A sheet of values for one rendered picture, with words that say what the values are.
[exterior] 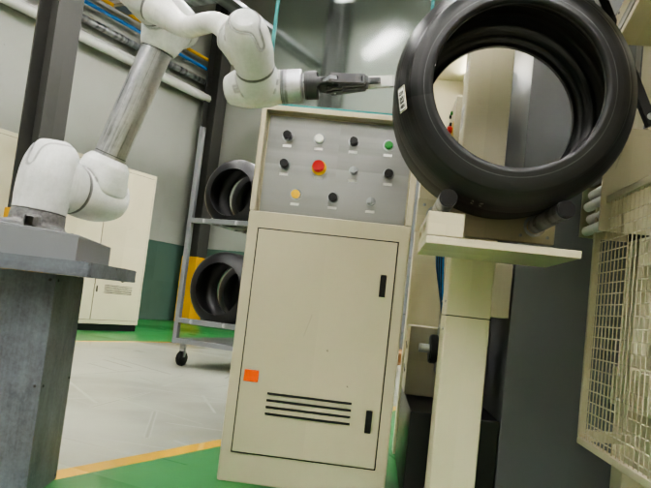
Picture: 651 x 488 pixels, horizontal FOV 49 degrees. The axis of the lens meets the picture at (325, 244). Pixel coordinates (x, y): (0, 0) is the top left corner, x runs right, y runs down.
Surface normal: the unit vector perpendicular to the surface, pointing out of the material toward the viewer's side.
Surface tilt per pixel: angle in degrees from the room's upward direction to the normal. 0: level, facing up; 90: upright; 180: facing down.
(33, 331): 90
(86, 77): 90
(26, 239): 90
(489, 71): 90
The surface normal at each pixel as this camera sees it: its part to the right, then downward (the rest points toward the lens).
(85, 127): 0.88, 0.06
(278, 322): -0.07, -0.09
